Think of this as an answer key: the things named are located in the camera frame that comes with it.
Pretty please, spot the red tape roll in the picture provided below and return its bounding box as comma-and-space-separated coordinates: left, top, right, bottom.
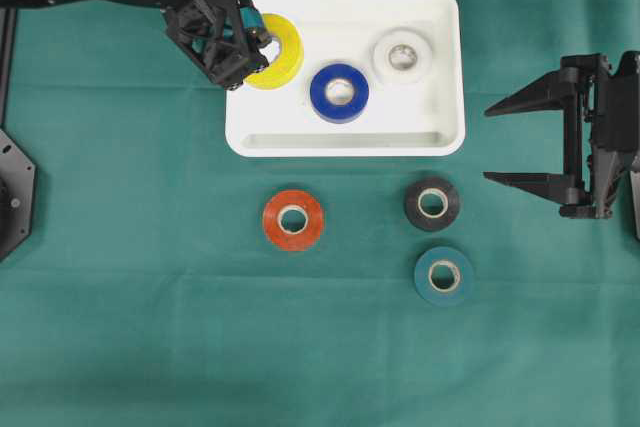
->
262, 189, 325, 252

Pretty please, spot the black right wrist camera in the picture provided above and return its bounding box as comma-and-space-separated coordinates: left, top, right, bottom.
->
593, 51, 639, 226

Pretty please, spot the black aluminium frame rail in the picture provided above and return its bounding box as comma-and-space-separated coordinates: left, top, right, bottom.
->
0, 8, 18, 126

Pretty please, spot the black tape roll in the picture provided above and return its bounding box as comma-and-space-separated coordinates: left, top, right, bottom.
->
404, 176, 461, 232

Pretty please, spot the white plastic tray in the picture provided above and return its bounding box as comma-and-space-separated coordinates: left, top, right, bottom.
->
225, 0, 465, 157

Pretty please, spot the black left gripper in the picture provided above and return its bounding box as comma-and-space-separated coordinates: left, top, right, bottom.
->
164, 0, 273, 91

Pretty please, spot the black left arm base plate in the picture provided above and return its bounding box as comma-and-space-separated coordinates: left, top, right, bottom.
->
0, 130, 37, 261

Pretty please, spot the yellow tape roll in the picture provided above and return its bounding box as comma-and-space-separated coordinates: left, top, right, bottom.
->
245, 13, 304, 90

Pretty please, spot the dark teal tape roll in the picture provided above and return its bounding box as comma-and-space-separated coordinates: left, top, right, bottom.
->
414, 246, 475, 307

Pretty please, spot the white tape roll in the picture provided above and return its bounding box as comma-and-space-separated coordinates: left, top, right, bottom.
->
372, 28, 434, 85

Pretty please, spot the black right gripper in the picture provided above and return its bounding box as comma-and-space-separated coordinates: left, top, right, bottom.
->
482, 52, 632, 221

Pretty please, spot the blue tape roll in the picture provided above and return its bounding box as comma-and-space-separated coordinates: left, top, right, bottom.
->
309, 63, 370, 124

